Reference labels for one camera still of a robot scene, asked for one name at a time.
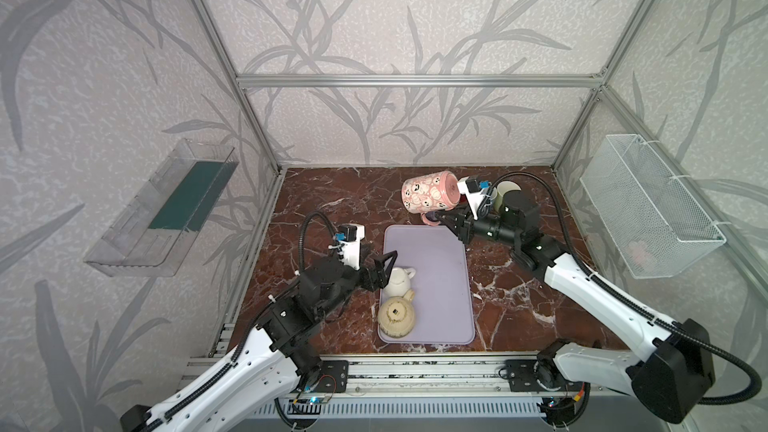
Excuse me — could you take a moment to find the white mug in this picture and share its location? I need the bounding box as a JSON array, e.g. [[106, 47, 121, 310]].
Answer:
[[382, 267, 417, 297]]

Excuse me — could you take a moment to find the light green mug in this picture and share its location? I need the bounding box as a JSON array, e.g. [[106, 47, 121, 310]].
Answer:
[[494, 180, 520, 209]]

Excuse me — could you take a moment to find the beige stoneware mug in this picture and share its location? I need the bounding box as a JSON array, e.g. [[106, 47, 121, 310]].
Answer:
[[377, 290, 416, 338]]

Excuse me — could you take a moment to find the pink patterned mug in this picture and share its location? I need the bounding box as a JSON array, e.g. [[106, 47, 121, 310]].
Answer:
[[401, 170, 461, 226]]

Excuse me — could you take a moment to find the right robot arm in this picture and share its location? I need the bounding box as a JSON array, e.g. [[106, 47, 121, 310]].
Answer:
[[426, 190, 715, 424]]

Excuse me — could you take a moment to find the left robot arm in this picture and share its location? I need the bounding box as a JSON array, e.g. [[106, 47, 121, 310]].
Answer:
[[120, 252, 398, 431]]

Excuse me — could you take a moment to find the lavender plastic tray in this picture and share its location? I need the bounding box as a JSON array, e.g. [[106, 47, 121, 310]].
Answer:
[[378, 225, 475, 345]]

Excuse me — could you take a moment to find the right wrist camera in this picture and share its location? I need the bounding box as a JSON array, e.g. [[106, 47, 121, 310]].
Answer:
[[458, 176, 495, 220]]

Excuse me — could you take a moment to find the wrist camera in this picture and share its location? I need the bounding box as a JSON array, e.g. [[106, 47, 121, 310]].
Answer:
[[458, 176, 495, 220], [334, 223, 365, 270]]

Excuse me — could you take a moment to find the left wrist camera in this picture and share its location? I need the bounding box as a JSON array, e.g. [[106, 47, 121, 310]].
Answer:
[[334, 223, 365, 270]]

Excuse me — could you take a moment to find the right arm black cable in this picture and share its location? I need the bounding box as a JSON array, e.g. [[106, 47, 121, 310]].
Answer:
[[488, 170, 763, 406]]

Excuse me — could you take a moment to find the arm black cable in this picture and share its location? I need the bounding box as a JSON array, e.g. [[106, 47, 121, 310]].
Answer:
[[137, 209, 341, 432], [488, 170, 763, 406]]

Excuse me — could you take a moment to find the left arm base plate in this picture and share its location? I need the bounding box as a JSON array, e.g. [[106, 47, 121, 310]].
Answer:
[[299, 360, 350, 394]]

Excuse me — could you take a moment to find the aluminium front rail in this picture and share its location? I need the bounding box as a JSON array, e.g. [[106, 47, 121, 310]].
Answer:
[[173, 352, 679, 400]]

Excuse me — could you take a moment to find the white wire mesh basket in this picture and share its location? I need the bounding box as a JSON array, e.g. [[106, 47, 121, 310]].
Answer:
[[580, 134, 727, 280]]

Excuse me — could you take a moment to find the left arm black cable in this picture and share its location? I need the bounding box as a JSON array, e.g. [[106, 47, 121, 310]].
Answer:
[[137, 209, 341, 432]]

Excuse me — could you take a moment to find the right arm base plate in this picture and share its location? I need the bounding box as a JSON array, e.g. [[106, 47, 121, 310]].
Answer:
[[497, 358, 583, 395]]

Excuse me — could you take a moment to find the clear plastic wall bin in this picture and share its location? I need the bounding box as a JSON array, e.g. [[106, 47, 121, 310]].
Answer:
[[84, 139, 239, 278]]

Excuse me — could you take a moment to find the aluminium cage frame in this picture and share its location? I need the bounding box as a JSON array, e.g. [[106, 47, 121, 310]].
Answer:
[[164, 0, 768, 313]]

